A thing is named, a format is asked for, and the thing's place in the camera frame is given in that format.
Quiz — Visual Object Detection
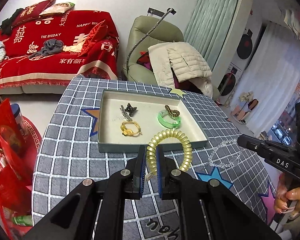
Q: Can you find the yellow spiral hair tie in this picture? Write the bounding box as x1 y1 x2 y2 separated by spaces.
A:
146 128 193 176

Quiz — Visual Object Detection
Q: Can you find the green translucent bangle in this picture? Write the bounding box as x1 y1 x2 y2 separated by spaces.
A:
157 110 181 129

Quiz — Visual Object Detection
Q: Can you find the black claw hair clip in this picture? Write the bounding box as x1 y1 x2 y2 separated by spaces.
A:
125 103 137 117

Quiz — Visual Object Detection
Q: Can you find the yellow hair tie with flower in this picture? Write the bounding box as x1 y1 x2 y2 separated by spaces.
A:
120 121 143 138

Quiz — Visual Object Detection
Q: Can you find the grey-green jewelry tray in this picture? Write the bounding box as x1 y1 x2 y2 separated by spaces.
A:
97 89 209 153

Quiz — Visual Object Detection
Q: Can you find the green armchair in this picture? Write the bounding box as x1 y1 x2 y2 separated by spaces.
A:
123 16 219 99

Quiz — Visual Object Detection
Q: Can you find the pale green curtain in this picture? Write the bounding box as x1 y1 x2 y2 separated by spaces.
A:
184 0 238 69

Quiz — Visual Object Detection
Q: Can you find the red gift bags pile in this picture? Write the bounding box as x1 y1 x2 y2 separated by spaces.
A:
0 99 42 239

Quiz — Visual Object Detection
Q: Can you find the beige down jacket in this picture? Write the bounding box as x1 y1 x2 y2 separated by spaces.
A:
148 42 213 98

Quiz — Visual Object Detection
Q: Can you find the grey garment on sofa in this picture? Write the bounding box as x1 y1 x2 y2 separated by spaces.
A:
29 39 64 59

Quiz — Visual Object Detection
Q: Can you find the silver rhinestone hair clip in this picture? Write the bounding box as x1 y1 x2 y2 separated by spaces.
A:
120 105 133 121

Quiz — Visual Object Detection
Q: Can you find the printed cushion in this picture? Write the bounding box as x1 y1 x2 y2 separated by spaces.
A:
39 2 75 17

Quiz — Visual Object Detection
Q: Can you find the clear bead chain bracelet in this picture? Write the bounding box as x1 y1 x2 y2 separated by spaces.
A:
202 139 242 170

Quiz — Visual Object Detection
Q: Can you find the red cushion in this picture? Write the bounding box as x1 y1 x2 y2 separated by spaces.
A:
12 0 56 27

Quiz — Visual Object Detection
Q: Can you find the brown spiral hair tie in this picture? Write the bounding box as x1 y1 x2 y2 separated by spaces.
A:
164 104 181 118

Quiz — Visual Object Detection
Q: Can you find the red covered sofa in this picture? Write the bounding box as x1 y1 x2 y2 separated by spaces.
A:
0 10 119 89

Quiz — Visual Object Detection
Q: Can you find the person's right hand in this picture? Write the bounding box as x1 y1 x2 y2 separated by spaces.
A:
274 174 300 218

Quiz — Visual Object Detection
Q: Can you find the black garment on sofa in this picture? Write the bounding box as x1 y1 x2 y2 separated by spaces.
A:
0 8 23 35

